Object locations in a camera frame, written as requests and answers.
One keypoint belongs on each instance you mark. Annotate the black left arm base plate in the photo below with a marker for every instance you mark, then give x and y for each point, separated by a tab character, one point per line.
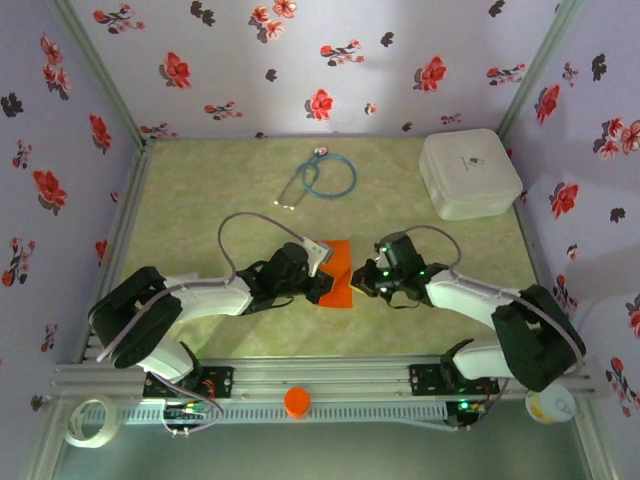
220	380

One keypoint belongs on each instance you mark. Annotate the white jar with yellow label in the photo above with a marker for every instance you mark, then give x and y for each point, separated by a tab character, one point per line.
552	407

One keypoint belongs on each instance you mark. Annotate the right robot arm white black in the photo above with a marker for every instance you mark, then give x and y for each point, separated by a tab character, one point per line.
465	300

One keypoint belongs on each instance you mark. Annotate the blue stethoscope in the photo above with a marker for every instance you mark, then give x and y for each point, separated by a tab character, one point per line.
320	149

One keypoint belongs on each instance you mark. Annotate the aluminium side rail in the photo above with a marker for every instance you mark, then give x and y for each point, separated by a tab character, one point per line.
116	250
525	237

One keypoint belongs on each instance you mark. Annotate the small circuit board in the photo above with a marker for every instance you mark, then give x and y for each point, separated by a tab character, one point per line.
185	412
465	407

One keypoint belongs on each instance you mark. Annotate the clear tape roll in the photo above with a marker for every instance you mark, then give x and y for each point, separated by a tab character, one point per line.
95	442

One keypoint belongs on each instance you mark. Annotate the aluminium frame corner post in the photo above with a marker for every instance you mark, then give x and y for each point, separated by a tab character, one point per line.
103	75
539	75

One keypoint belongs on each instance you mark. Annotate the orange cloth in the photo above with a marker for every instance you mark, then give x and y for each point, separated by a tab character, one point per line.
340	260

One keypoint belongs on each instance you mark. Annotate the orange round cap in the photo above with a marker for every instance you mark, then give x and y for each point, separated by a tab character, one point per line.
297	401

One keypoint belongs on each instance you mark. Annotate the long aluminium frame rail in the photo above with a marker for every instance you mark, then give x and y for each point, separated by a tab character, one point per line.
325	375

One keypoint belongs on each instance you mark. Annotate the white plastic box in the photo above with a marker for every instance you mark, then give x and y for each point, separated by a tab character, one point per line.
470	170

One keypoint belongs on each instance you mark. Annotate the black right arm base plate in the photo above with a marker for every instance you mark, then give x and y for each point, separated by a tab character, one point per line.
422	380

